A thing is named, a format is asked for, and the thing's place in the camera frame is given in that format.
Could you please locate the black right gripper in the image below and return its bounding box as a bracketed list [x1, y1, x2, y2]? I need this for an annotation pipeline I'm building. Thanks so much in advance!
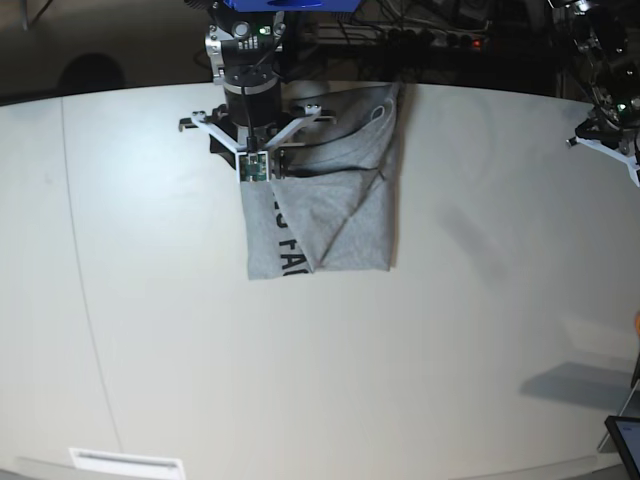
[207, 84, 305, 179]

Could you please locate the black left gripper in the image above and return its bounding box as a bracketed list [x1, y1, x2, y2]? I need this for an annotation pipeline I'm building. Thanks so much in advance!
[575, 106, 639, 153]

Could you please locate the grey T-shirt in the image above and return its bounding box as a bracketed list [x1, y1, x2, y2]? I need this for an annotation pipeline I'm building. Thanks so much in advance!
[240, 83, 405, 280]

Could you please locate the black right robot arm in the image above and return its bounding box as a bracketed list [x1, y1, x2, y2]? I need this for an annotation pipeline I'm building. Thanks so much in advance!
[191, 1, 303, 182]

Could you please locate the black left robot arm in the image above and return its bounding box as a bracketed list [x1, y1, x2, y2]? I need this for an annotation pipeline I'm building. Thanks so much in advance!
[549, 1, 639, 156]

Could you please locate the black power strip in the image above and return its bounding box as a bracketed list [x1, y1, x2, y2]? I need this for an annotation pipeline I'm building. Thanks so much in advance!
[387, 28, 490, 52]

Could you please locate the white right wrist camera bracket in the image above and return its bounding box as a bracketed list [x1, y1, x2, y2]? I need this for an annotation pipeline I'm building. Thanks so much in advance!
[178, 103, 337, 183]

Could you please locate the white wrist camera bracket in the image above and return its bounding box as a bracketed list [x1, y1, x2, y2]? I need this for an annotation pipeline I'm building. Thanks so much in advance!
[178, 103, 337, 183]
[566, 119, 639, 187]

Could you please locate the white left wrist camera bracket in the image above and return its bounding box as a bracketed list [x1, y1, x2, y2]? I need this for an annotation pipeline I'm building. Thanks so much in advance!
[566, 119, 639, 187]

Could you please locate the tablet with dark frame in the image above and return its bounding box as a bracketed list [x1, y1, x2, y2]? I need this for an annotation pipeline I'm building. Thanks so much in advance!
[605, 416, 640, 480]

